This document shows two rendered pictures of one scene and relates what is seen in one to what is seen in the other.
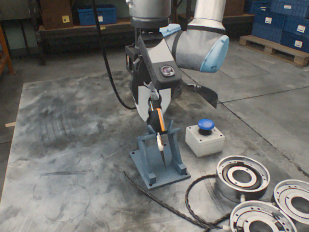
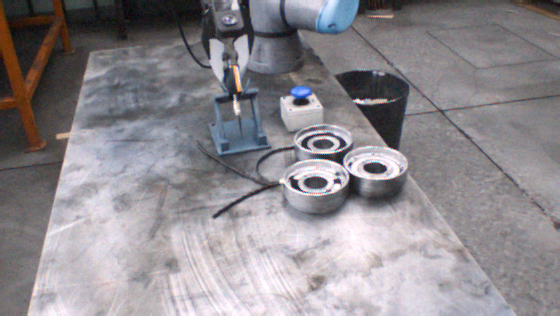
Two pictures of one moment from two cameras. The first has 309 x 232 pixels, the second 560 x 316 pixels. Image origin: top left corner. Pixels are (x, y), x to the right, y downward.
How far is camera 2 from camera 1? 56 cm
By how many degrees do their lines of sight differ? 8
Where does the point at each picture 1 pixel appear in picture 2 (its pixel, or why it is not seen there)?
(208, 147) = (301, 119)
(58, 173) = (125, 140)
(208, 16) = not seen: outside the picture
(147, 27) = not seen: outside the picture
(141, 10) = not seen: outside the picture
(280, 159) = (525, 208)
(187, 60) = (299, 17)
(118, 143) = (199, 117)
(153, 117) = (228, 75)
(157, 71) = (218, 20)
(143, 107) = (216, 63)
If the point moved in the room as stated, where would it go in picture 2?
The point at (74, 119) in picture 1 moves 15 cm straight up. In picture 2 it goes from (152, 92) to (141, 30)
